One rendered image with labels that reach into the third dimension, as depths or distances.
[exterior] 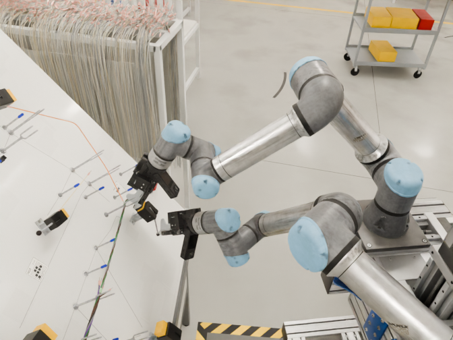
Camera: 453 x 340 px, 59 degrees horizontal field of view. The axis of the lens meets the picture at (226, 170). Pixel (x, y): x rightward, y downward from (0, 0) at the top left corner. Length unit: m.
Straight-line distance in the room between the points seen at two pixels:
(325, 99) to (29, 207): 0.84
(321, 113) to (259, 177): 2.31
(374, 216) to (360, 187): 2.03
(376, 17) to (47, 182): 4.25
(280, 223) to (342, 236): 0.32
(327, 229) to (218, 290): 1.71
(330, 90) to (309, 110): 0.08
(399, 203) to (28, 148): 1.13
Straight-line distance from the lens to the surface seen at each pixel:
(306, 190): 3.27
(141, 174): 1.30
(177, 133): 1.16
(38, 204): 1.23
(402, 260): 1.52
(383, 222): 1.41
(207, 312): 2.50
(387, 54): 5.19
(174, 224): 1.38
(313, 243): 0.92
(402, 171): 1.34
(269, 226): 1.26
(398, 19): 5.07
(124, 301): 1.33
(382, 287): 0.95
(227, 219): 1.21
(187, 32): 4.20
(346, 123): 1.26
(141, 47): 1.87
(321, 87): 1.07
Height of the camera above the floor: 2.16
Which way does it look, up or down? 40 degrees down
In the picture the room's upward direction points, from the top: 2 degrees clockwise
